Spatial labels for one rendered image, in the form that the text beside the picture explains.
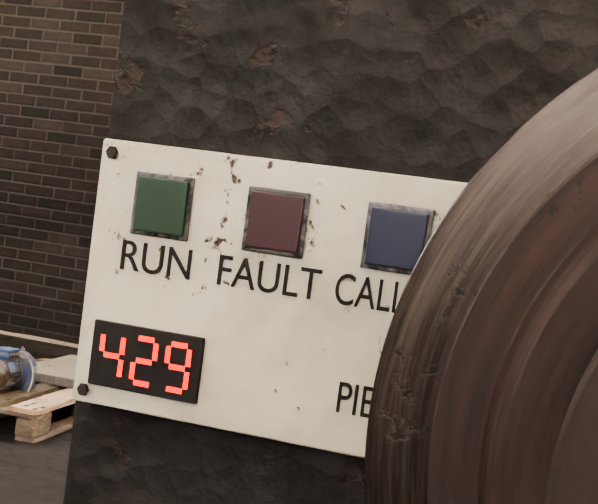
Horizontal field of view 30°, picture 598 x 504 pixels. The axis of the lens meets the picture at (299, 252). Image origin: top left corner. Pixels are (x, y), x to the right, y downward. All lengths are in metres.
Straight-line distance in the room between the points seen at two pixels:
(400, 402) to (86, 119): 7.04
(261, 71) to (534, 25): 0.18
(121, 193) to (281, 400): 0.18
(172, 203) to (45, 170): 6.95
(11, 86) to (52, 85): 0.32
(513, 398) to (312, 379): 0.22
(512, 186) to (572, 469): 0.15
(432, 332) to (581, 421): 0.12
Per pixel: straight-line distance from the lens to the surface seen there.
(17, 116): 7.81
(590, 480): 0.47
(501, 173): 0.54
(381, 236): 0.68
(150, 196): 0.73
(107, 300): 0.75
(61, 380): 5.47
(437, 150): 0.70
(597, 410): 0.46
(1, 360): 5.20
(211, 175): 0.72
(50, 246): 7.64
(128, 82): 0.78
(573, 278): 0.50
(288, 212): 0.70
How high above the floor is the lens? 1.22
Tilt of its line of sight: 3 degrees down
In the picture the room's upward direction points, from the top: 8 degrees clockwise
